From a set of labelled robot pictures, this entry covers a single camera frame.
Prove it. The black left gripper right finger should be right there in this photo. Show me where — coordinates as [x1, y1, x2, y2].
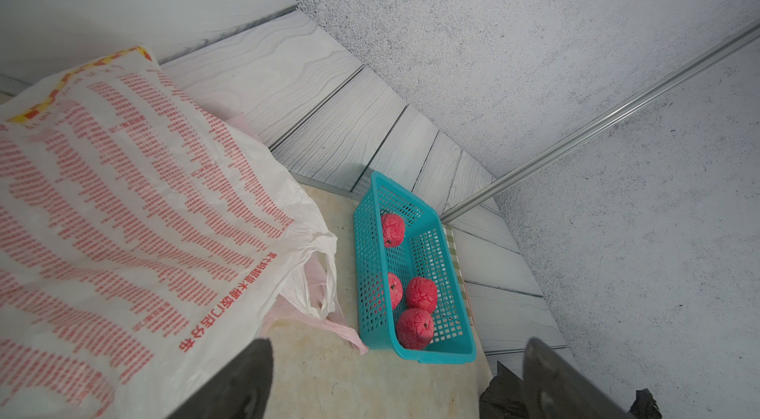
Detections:
[522, 337, 633, 419]

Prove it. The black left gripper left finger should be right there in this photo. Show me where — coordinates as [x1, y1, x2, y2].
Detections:
[168, 339, 274, 419]

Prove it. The black plastic bag knotted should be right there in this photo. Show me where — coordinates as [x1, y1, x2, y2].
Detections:
[479, 362, 662, 419]

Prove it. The pink plastic bag apple print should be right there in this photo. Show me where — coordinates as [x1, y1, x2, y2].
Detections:
[224, 112, 369, 356]

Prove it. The red apple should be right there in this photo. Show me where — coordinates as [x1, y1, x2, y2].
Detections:
[396, 308, 435, 350]
[381, 213, 406, 248]
[388, 273, 404, 309]
[405, 277, 439, 314]

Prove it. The pink white striped bag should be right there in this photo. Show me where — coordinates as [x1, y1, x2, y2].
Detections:
[0, 46, 340, 419]

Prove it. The teal plastic perforated basket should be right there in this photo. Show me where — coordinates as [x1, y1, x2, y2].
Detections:
[353, 172, 477, 365]

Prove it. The green white checkered cloth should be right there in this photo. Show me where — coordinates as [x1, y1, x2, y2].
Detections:
[443, 225, 474, 326]

